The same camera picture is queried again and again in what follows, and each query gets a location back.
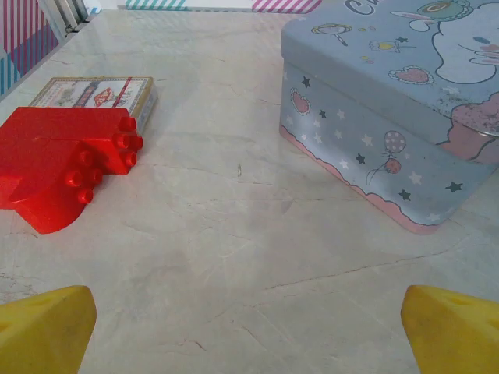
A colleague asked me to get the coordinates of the red toy building block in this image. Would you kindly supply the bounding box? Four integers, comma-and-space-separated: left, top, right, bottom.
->
0, 106, 144, 235

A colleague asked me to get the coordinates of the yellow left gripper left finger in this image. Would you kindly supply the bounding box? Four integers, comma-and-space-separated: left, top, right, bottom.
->
0, 284, 97, 374

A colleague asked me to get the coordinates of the blue cartoon tin box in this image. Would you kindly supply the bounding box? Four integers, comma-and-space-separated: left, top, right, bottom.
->
278, 0, 499, 235

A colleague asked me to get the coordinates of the playing card pack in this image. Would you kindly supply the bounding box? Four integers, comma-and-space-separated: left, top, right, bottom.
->
27, 76, 159, 132

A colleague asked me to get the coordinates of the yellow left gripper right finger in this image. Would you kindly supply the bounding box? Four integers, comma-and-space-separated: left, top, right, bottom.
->
401, 284, 499, 374

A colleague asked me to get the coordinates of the aluminium frame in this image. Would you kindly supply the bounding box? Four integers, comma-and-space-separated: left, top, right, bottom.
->
41, 0, 98, 40

